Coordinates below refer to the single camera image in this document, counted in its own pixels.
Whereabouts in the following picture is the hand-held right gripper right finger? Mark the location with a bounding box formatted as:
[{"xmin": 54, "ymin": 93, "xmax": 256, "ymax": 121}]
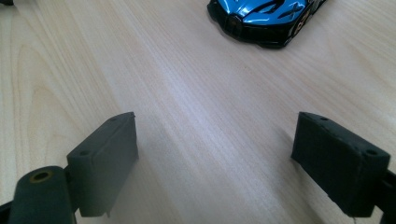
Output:
[{"xmin": 290, "ymin": 111, "xmax": 391, "ymax": 217}]

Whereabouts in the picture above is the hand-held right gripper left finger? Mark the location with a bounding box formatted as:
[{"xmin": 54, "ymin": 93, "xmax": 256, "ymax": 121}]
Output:
[{"xmin": 65, "ymin": 111, "xmax": 139, "ymax": 217}]

